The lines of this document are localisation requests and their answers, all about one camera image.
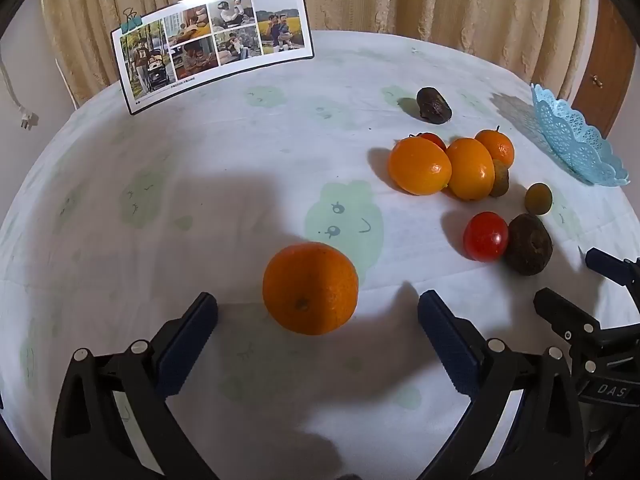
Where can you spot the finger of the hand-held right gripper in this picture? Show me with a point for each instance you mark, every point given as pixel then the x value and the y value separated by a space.
pixel 565 312
pixel 610 266

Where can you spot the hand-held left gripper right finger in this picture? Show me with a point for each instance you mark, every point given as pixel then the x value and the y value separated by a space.
pixel 447 345

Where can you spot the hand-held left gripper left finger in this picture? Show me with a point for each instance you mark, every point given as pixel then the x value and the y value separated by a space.
pixel 187 345

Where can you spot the dark wrinkled passion fruit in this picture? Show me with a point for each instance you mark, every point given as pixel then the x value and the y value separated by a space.
pixel 529 245
pixel 434 105

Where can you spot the olive green round fruit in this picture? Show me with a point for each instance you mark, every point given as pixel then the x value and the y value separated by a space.
pixel 538 198

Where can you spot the large round orange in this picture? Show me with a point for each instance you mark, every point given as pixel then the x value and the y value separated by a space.
pixel 310 290

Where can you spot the light blue lace basket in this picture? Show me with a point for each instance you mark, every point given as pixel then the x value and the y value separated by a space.
pixel 570 135

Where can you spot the brown kiwi fruit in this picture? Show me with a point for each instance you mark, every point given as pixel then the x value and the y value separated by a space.
pixel 501 180

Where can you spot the small mandarin with stem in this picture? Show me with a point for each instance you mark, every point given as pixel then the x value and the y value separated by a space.
pixel 499 145

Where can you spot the smooth oval orange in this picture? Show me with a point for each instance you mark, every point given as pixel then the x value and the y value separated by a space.
pixel 419 166
pixel 470 167

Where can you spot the large red tomato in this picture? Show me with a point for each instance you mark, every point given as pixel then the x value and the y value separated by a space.
pixel 485 236

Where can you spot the brown wooden door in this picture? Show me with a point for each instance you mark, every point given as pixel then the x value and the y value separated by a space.
pixel 610 60

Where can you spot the small red tomato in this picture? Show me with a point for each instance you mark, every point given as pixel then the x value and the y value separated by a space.
pixel 434 139

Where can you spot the photo collage board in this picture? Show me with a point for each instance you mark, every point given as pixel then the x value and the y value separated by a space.
pixel 215 35

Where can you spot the teal binder clip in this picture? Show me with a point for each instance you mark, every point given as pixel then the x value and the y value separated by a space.
pixel 131 21

